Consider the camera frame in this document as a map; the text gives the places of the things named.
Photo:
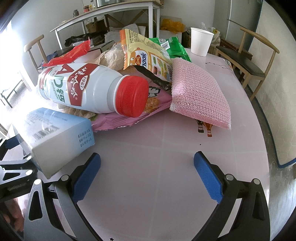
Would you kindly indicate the green packet with barcode label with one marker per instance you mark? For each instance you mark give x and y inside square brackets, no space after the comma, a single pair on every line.
[178,49]

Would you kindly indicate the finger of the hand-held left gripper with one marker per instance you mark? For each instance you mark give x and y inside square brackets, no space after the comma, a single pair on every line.
[16,166]
[10,143]

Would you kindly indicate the light blue carton box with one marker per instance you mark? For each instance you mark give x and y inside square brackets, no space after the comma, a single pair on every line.
[53,139]

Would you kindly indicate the pink mesh sponge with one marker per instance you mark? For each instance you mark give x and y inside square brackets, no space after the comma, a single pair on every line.
[198,92]

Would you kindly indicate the white paper cup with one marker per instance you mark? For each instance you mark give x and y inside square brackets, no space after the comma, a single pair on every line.
[201,42]

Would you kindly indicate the yellow snack packet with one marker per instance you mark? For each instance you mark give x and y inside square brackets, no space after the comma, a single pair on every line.
[148,58]

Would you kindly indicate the white desk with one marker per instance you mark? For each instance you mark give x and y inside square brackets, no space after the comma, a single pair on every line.
[104,11]

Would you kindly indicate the metal pot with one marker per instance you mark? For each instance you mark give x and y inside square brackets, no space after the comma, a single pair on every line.
[105,2]

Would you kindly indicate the dark brown wrapper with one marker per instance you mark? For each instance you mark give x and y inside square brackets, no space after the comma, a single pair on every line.
[155,80]

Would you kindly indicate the white bottle with red cap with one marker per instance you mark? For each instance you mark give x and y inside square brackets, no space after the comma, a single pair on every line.
[92,87]

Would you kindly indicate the pink snack packet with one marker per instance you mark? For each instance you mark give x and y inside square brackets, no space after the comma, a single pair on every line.
[129,119]

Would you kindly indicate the black and grey box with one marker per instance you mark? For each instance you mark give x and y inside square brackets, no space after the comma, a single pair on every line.
[107,47]

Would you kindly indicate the yellow bag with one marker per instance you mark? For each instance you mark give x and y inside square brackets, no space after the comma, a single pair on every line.
[172,25]

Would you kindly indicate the crumpled beige paper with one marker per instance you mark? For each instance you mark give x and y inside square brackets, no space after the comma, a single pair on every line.
[113,56]

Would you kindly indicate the glass jar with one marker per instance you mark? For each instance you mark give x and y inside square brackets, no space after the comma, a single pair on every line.
[75,13]

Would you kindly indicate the clear plastic bag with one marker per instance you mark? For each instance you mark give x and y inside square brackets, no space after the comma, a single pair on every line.
[214,32]

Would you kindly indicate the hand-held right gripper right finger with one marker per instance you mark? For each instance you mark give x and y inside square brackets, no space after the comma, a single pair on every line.
[208,178]

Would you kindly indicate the wooden chair with dark seat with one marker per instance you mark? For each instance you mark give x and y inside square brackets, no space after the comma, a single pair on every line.
[245,62]

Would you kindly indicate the dark metal bench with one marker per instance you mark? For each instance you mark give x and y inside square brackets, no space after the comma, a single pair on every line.
[9,95]

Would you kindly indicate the white sack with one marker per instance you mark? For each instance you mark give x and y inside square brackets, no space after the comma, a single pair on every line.
[129,29]

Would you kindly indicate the black cloth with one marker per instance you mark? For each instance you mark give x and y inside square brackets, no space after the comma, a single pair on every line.
[81,38]

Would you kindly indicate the silver fridge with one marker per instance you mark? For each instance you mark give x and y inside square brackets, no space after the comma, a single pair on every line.
[240,14]

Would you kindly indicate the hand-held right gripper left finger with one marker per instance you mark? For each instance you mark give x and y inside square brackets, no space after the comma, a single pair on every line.
[86,178]

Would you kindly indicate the red wrapper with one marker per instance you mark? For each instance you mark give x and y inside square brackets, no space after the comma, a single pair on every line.
[74,52]

